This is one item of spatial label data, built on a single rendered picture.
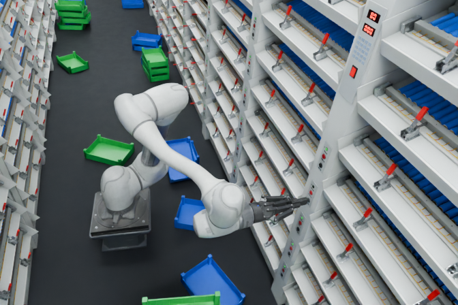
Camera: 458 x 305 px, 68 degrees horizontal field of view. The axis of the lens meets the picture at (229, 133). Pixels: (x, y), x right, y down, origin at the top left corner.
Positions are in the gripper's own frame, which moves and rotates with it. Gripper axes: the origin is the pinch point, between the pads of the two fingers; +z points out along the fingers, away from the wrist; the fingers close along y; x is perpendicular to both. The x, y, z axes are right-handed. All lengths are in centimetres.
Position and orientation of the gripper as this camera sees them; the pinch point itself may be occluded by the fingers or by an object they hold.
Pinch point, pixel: (298, 202)
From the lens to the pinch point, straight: 136.2
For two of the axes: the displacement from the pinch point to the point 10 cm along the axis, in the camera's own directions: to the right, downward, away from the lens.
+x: 0.8, -7.8, -6.2
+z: 9.4, -1.4, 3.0
